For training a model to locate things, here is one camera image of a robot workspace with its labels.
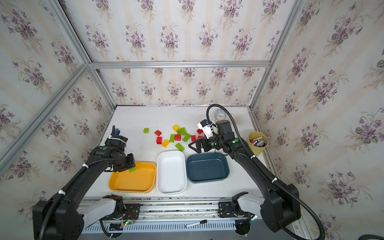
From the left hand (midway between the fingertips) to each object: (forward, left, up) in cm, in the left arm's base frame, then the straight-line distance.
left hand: (132, 164), depth 80 cm
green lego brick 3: (+15, -24, -8) cm, 30 cm away
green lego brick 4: (+29, -27, -8) cm, 40 cm away
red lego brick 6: (+28, -38, -7) cm, 48 cm away
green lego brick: (+23, -19, -8) cm, 31 cm away
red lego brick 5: (+23, -38, -8) cm, 45 cm away
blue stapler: (+26, +20, -7) cm, 34 cm away
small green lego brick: (+28, 0, -8) cm, 29 cm away
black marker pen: (-25, -38, -8) cm, 46 cm away
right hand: (+6, -33, +12) cm, 36 cm away
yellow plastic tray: (-6, -5, -8) cm, 11 cm away
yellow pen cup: (+13, -72, +2) cm, 73 cm away
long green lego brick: (-5, -3, +5) cm, 7 cm away
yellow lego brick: (+18, -15, -8) cm, 25 cm away
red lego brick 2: (+20, -10, -7) cm, 24 cm away
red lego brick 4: (+23, -34, -8) cm, 41 cm away
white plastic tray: (-1, -21, -9) cm, 22 cm away
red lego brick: (+27, -8, -9) cm, 30 cm away
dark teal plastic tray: (+2, -39, -11) cm, 41 cm away
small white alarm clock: (+39, -53, -1) cm, 66 cm away
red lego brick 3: (+23, -23, -9) cm, 34 cm away
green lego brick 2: (+23, -29, -8) cm, 37 cm away
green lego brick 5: (+28, -24, -8) cm, 37 cm away
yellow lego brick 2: (+30, -21, -7) cm, 37 cm away
